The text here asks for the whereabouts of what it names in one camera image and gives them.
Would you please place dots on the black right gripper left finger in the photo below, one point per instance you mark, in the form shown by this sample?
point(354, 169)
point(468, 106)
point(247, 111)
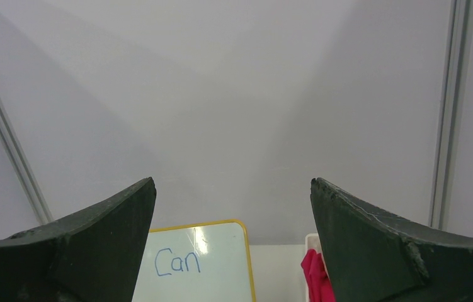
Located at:
point(91, 255)

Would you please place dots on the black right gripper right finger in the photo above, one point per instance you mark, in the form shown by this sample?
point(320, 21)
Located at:
point(374, 255)

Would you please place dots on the yellow framed whiteboard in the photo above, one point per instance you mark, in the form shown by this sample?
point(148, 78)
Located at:
point(208, 261)

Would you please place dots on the pink cloth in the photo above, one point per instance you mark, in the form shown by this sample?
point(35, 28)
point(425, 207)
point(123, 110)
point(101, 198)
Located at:
point(316, 277)

